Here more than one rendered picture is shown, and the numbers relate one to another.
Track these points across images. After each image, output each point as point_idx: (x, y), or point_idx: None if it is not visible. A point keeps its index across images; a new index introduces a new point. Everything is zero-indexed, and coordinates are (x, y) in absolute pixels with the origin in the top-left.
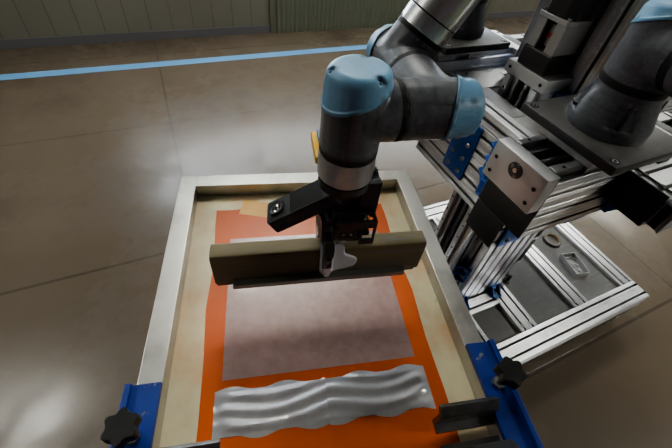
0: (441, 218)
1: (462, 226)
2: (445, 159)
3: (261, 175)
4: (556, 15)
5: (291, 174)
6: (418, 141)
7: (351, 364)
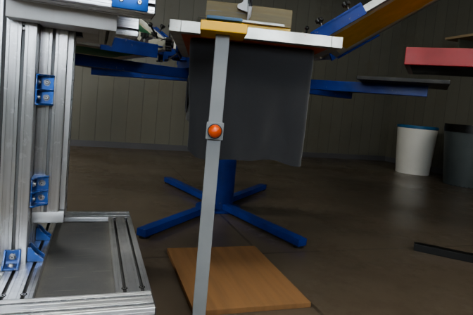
0: (70, 121)
1: (72, 100)
2: (117, 17)
3: (286, 31)
4: None
5: (264, 29)
6: (117, 21)
7: None
